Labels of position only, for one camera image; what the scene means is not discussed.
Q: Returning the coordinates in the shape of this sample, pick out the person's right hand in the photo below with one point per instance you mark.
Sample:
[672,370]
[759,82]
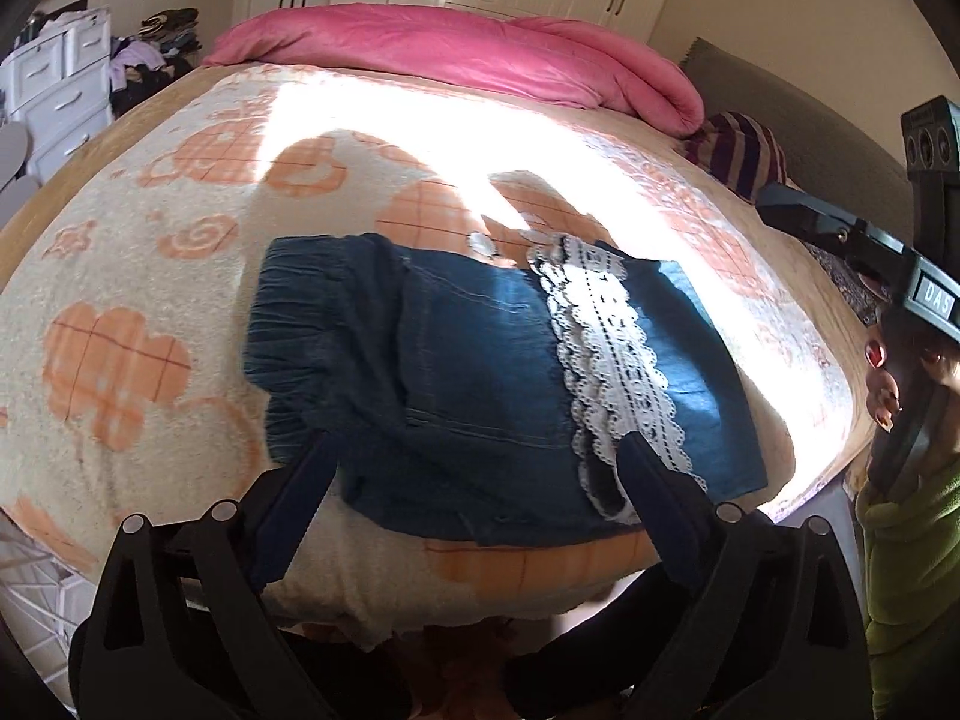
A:
[883,390]

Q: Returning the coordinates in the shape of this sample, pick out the white drawer cabinet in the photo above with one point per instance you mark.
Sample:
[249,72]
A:
[56,97]

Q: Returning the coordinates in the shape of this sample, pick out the grey upholstered headboard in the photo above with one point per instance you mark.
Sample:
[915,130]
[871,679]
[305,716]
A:
[787,105]

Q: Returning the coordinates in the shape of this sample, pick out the white lattice basket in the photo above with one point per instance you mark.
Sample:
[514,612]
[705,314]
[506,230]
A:
[34,577]

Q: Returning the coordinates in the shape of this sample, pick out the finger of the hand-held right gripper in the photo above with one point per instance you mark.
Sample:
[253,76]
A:
[825,221]

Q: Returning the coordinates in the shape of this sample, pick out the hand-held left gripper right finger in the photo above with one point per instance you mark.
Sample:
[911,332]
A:
[664,510]

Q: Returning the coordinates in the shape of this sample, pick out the pile of clothes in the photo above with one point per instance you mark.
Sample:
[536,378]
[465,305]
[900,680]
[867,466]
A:
[154,60]

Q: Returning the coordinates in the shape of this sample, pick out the blue denim skirt with lace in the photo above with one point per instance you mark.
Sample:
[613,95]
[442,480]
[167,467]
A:
[465,360]

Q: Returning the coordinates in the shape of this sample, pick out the dark patterned cloth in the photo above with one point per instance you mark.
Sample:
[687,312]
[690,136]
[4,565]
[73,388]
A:
[847,281]

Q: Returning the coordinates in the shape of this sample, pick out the cream orange floral blanket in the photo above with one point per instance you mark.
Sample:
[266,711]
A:
[135,277]

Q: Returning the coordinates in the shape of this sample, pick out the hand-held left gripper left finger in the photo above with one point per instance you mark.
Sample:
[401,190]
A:
[296,502]

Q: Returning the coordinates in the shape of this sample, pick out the pink duvet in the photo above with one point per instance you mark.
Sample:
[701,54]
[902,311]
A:
[450,52]

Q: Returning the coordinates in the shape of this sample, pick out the purple striped pillow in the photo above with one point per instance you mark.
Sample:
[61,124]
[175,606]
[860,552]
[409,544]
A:
[739,150]

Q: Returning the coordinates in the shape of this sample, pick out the grey chair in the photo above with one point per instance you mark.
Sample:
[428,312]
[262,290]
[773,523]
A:
[13,165]

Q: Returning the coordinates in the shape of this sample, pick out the person's right forearm green sleeve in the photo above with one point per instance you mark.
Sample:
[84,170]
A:
[919,585]

